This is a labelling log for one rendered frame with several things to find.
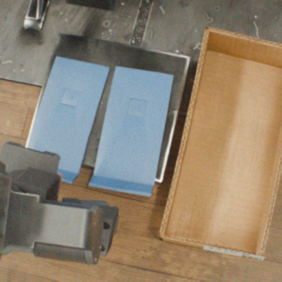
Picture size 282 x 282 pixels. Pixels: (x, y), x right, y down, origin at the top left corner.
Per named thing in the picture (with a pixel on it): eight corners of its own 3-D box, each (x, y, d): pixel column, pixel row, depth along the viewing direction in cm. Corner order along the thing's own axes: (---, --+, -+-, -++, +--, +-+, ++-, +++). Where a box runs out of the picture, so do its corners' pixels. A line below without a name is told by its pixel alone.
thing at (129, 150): (90, 190, 88) (88, 185, 85) (116, 67, 92) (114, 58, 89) (150, 201, 87) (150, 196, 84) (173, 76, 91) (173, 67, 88)
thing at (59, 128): (21, 173, 89) (16, 167, 86) (56, 57, 92) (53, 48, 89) (74, 189, 88) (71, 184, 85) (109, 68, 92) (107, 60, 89)
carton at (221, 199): (160, 241, 89) (159, 232, 81) (203, 50, 95) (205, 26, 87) (262, 261, 88) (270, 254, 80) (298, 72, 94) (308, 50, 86)
